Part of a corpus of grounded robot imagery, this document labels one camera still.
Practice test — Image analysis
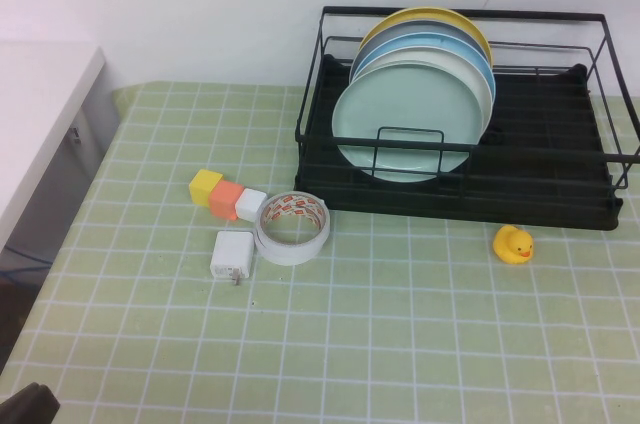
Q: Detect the white plate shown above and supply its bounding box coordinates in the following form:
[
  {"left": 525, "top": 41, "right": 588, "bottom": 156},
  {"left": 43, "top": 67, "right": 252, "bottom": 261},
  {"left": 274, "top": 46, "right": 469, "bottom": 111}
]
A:
[{"left": 349, "top": 46, "right": 495, "bottom": 136}]

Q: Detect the tape roll with red print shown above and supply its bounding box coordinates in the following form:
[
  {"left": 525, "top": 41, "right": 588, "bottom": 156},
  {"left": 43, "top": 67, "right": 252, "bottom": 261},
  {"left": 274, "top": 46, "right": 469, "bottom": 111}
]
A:
[{"left": 254, "top": 191, "right": 331, "bottom": 251}]

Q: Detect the yellow cube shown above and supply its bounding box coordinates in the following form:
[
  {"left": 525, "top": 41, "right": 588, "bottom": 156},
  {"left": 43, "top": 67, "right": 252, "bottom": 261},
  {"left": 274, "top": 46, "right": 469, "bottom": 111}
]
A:
[{"left": 188, "top": 168, "right": 223, "bottom": 207}]

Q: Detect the yellow rubber duck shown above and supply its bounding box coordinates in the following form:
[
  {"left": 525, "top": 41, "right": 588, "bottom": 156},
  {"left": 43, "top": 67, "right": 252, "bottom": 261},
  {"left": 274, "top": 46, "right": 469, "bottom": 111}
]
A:
[{"left": 492, "top": 224, "right": 535, "bottom": 264}]

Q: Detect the grey plate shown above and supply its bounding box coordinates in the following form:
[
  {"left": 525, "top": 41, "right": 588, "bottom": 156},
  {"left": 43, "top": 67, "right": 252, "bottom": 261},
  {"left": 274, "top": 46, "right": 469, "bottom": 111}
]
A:
[{"left": 355, "top": 19, "right": 494, "bottom": 70}]

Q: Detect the orange cube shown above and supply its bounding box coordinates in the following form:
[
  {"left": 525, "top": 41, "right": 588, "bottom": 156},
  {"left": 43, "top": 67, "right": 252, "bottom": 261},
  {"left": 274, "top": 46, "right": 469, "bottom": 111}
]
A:
[{"left": 208, "top": 179, "right": 245, "bottom": 221}]

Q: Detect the light blue plate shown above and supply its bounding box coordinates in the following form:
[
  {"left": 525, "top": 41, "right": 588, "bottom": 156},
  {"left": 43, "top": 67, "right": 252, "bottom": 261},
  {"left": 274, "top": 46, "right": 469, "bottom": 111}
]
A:
[{"left": 351, "top": 32, "right": 498, "bottom": 108}]

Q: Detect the yellow plate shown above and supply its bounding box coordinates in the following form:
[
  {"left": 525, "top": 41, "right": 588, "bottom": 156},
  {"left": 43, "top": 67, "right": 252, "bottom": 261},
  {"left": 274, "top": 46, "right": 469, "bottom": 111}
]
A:
[{"left": 358, "top": 6, "right": 496, "bottom": 68}]

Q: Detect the green checked tablecloth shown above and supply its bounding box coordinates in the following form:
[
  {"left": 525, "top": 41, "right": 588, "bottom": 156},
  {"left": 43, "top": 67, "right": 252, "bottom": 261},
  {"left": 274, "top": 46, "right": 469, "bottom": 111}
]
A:
[{"left": 0, "top": 78, "right": 640, "bottom": 424}]

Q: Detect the white cube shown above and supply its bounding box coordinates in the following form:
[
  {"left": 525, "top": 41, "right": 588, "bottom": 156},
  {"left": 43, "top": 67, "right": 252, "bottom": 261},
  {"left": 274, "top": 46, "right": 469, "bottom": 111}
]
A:
[{"left": 234, "top": 188, "right": 269, "bottom": 223}]

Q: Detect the blue cable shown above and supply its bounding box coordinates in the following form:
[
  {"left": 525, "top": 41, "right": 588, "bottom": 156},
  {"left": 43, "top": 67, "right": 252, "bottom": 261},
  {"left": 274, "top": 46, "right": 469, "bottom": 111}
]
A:
[{"left": 0, "top": 243, "right": 57, "bottom": 283}]

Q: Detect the black wire dish rack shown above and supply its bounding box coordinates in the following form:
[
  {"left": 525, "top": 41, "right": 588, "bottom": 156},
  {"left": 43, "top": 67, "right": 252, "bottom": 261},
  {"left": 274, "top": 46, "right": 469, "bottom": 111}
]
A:
[{"left": 294, "top": 5, "right": 640, "bottom": 205}]

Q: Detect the white power adapter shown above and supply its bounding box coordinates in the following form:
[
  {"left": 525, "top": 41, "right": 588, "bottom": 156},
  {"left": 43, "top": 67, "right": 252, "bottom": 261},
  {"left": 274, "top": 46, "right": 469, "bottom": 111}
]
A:
[{"left": 209, "top": 230, "right": 255, "bottom": 288}]

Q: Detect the white side cabinet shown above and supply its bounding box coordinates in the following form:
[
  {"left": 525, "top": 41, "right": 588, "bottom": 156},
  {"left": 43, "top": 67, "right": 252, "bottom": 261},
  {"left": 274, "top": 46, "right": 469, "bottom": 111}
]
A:
[{"left": 0, "top": 41, "right": 124, "bottom": 265}]

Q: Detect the mint green plate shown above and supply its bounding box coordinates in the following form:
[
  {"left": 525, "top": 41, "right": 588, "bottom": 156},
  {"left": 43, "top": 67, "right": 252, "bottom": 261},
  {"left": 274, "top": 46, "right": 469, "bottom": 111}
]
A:
[{"left": 331, "top": 60, "right": 485, "bottom": 183}]

